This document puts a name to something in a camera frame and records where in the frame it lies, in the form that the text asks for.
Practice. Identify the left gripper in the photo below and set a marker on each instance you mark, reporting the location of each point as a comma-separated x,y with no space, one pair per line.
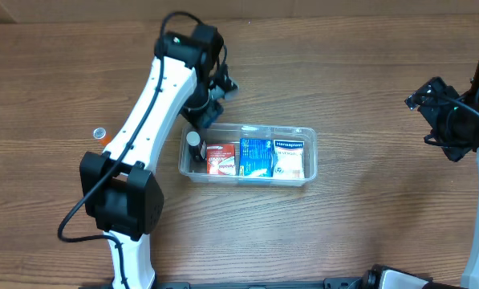
206,116

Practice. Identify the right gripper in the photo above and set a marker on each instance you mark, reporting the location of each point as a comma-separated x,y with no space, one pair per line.
430,100

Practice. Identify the dark syrup bottle white cap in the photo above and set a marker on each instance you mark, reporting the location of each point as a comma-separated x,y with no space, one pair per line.
196,146

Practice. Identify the red medicine box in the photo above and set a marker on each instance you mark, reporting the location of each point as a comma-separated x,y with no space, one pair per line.
221,159

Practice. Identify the blue lozenge box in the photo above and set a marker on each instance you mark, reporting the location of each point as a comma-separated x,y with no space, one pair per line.
256,157

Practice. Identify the clear plastic container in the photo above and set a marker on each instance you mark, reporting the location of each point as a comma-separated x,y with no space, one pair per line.
231,134

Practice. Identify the white Hansaplast box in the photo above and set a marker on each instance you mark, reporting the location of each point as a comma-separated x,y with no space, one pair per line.
288,159

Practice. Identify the orange tablet tube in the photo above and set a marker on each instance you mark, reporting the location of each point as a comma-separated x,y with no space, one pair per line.
102,136

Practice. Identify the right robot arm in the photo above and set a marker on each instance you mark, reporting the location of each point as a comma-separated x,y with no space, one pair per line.
470,101

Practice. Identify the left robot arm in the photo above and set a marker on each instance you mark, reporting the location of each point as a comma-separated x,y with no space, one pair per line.
187,78

